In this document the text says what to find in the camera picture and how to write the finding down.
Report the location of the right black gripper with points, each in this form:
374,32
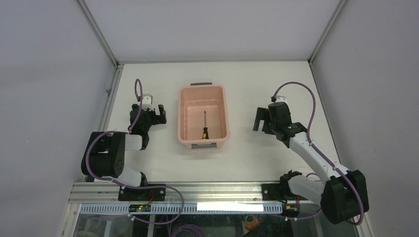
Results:
262,113

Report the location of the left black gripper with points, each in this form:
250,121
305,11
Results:
157,119

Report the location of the black yellow screwdriver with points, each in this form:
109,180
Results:
205,128

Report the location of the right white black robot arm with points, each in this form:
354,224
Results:
340,193

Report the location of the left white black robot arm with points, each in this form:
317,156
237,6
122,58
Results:
104,157

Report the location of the pink plastic bin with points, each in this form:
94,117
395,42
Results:
193,100

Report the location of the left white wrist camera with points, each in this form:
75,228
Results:
147,100

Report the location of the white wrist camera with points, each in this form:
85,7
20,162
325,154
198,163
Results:
281,99
147,100

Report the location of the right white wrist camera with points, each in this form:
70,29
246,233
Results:
281,99

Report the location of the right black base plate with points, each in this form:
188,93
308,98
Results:
276,192

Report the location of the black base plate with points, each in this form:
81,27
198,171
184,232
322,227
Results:
155,193
276,192

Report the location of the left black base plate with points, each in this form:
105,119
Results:
155,193

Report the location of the aluminium frame rail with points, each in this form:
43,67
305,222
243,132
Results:
193,192

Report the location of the white slotted cable duct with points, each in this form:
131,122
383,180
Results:
188,208

